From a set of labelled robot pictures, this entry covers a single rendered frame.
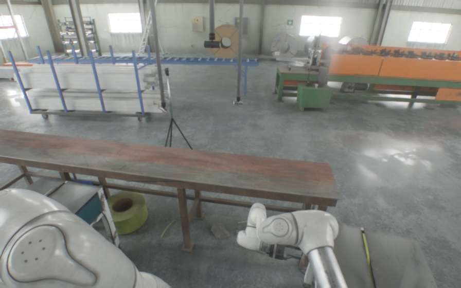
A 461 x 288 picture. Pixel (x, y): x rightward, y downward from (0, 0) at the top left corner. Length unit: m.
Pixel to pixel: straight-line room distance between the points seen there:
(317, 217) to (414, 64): 6.21
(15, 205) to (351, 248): 1.51
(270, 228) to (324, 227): 0.22
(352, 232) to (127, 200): 2.10
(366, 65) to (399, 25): 9.45
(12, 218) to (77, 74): 4.81
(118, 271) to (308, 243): 0.76
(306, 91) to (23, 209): 5.22
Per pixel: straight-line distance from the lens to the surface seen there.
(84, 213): 1.96
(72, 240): 0.38
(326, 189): 1.85
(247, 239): 1.56
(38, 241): 0.39
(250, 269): 2.26
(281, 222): 0.98
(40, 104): 5.98
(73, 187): 2.14
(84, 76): 5.17
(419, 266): 1.73
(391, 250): 1.72
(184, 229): 2.19
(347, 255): 1.57
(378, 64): 6.60
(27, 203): 0.51
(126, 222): 2.54
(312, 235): 1.03
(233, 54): 11.45
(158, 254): 2.40
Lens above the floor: 1.89
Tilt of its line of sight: 29 degrees down
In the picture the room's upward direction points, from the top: 1 degrees clockwise
